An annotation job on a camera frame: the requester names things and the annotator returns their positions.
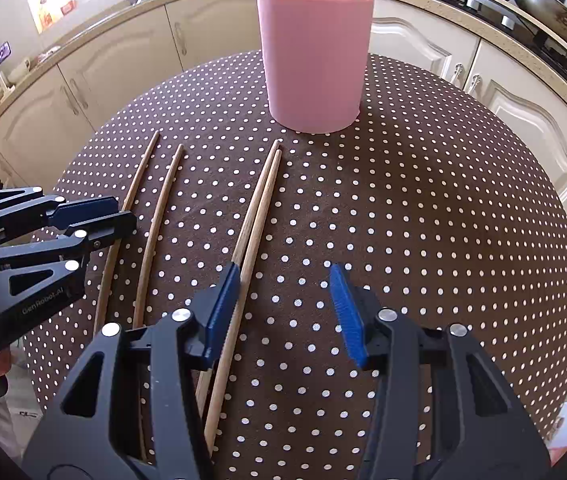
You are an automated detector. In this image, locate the brown polka-dot tablecloth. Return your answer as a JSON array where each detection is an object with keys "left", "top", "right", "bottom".
[{"left": 22, "top": 50, "right": 567, "bottom": 480}]

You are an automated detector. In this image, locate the pink cup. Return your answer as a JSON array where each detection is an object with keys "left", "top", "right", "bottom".
[{"left": 256, "top": 0, "right": 375, "bottom": 133}]

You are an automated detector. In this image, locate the black gas stove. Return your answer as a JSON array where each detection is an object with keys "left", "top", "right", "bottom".
[{"left": 411, "top": 0, "right": 567, "bottom": 106}]

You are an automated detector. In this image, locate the orange bottle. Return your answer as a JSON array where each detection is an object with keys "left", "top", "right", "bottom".
[{"left": 38, "top": 0, "right": 59, "bottom": 31}]

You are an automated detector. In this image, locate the white cloth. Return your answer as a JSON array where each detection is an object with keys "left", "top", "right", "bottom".
[{"left": 0, "top": 397, "right": 32, "bottom": 458}]

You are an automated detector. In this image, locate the wooden chopstick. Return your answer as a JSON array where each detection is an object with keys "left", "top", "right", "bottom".
[
  {"left": 92, "top": 131, "right": 160, "bottom": 338},
  {"left": 204, "top": 149, "right": 283, "bottom": 443},
  {"left": 194, "top": 140, "right": 282, "bottom": 413},
  {"left": 132, "top": 144, "right": 185, "bottom": 331}
]

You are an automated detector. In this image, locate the beige kitchen countertop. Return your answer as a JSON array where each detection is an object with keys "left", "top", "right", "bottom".
[{"left": 0, "top": 0, "right": 567, "bottom": 126}]

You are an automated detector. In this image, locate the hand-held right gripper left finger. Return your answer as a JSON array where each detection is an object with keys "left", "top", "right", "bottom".
[{"left": 21, "top": 262, "right": 242, "bottom": 480}]

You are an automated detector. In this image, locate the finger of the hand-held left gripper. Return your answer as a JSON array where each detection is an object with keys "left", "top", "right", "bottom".
[
  {"left": 0, "top": 186, "right": 118, "bottom": 227},
  {"left": 0, "top": 211, "right": 138, "bottom": 297}
]

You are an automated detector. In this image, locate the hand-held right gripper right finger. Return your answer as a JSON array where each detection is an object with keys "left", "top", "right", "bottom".
[{"left": 328, "top": 262, "right": 551, "bottom": 480}]

